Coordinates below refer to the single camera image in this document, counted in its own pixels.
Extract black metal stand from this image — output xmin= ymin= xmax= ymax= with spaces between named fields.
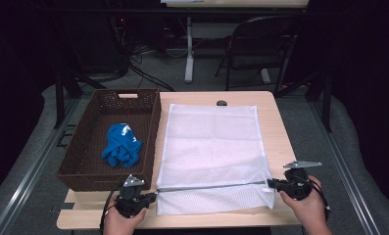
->
xmin=53 ymin=65 xmax=107 ymax=129
xmin=274 ymin=65 xmax=333 ymax=133

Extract blue shirt with white print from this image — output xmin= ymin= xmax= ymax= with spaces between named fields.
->
xmin=101 ymin=122 xmax=143 ymax=168

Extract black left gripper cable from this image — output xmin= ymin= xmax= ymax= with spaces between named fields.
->
xmin=98 ymin=182 xmax=126 ymax=235

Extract brown woven basket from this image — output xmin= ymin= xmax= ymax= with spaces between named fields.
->
xmin=56 ymin=88 xmax=163 ymax=193

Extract black floor cables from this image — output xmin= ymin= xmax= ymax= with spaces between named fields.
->
xmin=117 ymin=42 xmax=176 ymax=92

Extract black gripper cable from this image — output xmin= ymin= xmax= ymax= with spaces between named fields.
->
xmin=308 ymin=177 xmax=332 ymax=223
xmin=98 ymin=182 xmax=126 ymax=235

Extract dark equipment cabinet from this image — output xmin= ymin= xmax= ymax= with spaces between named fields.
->
xmin=61 ymin=13 xmax=127 ymax=72

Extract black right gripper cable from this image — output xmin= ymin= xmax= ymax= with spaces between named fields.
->
xmin=308 ymin=177 xmax=332 ymax=223

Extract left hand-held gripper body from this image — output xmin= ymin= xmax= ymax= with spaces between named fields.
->
xmin=114 ymin=174 xmax=148 ymax=219

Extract person's right hand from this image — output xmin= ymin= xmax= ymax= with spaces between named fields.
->
xmin=278 ymin=175 xmax=329 ymax=227

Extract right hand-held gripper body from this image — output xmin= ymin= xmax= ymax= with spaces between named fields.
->
xmin=282 ymin=160 xmax=323 ymax=201

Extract white desk leg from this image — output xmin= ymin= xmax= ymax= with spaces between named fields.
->
xmin=184 ymin=17 xmax=195 ymax=84
xmin=260 ymin=68 xmax=272 ymax=85

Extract white mesh laundry bag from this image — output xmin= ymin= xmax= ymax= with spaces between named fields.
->
xmin=156 ymin=103 xmax=276 ymax=216

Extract black folding chair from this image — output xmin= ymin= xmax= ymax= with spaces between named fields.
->
xmin=215 ymin=14 xmax=301 ymax=91

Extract aluminium floor rail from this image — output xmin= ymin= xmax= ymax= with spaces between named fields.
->
xmin=0 ymin=97 xmax=82 ymax=235
xmin=308 ymin=94 xmax=382 ymax=235

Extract person's left hand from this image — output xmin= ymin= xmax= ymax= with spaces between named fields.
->
xmin=102 ymin=195 xmax=148 ymax=235

